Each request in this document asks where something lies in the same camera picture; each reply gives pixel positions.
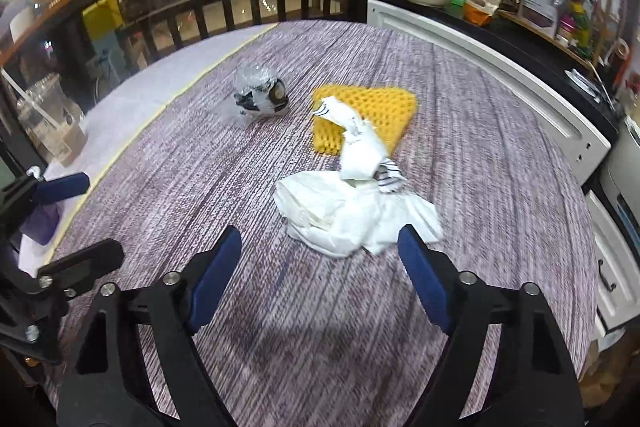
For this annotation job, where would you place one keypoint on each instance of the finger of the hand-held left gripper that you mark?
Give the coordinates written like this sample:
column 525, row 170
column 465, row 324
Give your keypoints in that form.
column 85, row 260
column 65, row 188

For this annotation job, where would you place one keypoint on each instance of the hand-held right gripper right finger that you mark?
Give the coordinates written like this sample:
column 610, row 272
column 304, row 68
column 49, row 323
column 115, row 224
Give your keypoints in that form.
column 425, row 284

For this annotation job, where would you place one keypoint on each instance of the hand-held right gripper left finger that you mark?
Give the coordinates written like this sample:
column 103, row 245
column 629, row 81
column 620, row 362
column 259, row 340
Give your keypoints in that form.
column 215, row 279

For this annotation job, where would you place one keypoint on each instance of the purple plastic wrapper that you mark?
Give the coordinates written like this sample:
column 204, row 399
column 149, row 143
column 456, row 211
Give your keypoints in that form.
column 45, row 222

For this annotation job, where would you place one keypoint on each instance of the clear plastic cup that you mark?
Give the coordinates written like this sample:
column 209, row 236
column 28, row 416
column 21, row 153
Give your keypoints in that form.
column 50, row 122

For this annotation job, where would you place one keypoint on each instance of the white cloth with yellow edge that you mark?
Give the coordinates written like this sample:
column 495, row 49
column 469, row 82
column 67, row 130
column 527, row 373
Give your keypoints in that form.
column 130, row 93

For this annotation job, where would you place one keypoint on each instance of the purple grey woven tablecloth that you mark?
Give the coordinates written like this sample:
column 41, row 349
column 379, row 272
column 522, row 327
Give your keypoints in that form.
column 200, row 142

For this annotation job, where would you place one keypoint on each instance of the white striped paper wrapper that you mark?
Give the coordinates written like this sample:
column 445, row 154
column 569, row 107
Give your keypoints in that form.
column 362, row 152

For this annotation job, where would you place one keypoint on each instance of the yellow box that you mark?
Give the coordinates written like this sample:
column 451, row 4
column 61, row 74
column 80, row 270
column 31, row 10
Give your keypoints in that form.
column 102, row 17

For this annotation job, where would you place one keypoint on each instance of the yellow foam net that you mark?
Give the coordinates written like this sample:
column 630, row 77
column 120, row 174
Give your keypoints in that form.
column 387, row 107

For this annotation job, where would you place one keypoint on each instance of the crumpled clear plastic wrapper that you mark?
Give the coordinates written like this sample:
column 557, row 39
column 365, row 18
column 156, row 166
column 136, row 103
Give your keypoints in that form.
column 256, row 93

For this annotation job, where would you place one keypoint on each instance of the dark wooden railing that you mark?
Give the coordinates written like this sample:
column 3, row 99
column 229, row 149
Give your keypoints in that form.
column 200, row 14

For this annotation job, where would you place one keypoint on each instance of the white printer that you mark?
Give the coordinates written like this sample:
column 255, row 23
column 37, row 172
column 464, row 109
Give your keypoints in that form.
column 622, row 187

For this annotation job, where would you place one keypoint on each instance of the pile of papers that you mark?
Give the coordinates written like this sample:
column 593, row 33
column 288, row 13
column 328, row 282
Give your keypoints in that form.
column 590, row 84

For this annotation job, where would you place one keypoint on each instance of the orange packet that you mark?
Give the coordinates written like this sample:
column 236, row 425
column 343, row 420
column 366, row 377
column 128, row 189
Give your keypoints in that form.
column 477, row 13

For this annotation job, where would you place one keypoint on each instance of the small green cup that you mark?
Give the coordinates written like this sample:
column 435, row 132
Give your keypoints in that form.
column 458, row 6

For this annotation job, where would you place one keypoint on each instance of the colourful bottles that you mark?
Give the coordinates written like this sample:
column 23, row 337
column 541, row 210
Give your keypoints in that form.
column 575, row 22

